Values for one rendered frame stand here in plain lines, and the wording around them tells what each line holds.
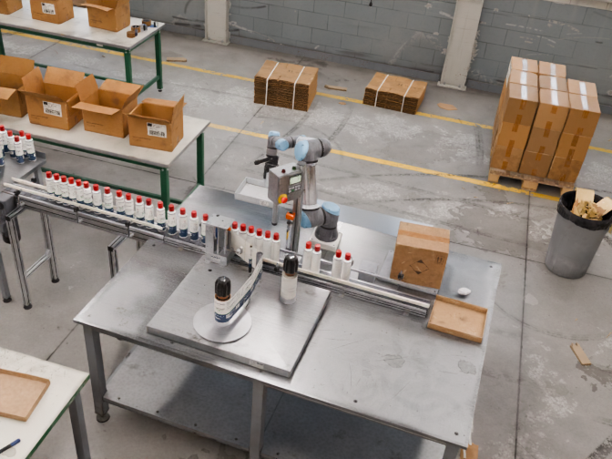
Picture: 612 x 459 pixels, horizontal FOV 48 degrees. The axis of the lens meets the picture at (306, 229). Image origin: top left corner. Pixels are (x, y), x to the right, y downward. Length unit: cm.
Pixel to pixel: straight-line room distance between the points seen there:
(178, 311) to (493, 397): 220
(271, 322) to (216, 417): 72
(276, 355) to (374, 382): 51
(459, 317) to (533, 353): 131
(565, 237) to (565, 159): 135
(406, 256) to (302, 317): 72
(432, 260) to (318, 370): 97
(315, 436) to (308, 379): 63
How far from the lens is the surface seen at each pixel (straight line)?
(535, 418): 482
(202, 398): 423
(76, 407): 373
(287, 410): 418
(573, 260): 594
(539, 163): 703
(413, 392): 357
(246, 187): 466
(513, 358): 515
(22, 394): 361
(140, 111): 562
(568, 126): 688
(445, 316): 401
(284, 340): 363
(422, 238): 407
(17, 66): 620
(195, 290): 391
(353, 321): 386
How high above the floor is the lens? 342
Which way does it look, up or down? 35 degrees down
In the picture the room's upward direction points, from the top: 6 degrees clockwise
